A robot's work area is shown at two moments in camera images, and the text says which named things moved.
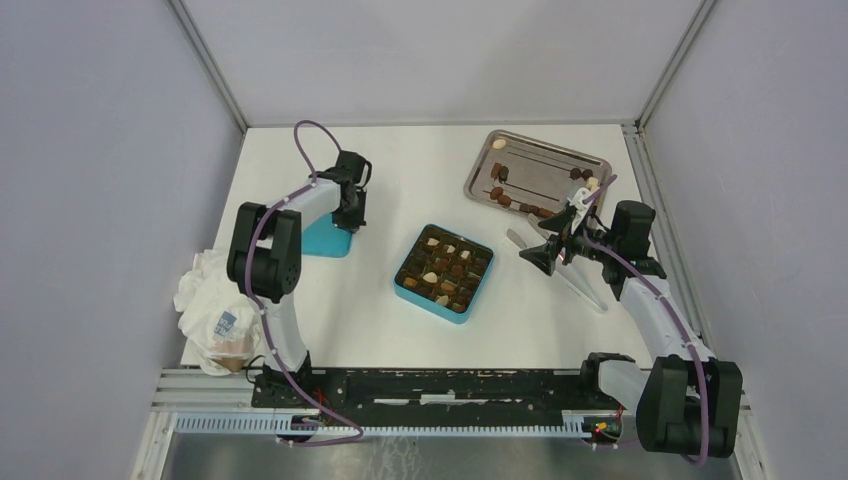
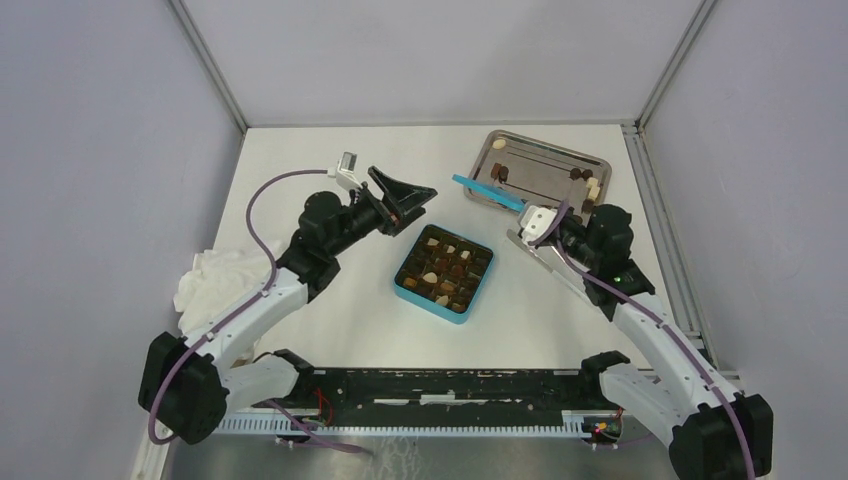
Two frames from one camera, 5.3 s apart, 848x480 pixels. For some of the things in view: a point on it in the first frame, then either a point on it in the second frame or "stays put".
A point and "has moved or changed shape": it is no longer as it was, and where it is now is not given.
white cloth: [217, 318] stays put
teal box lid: [321, 238] has moved or changed shape
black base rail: [411, 391] stays put
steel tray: [530, 176] stays put
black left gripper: [354, 223] → [399, 194]
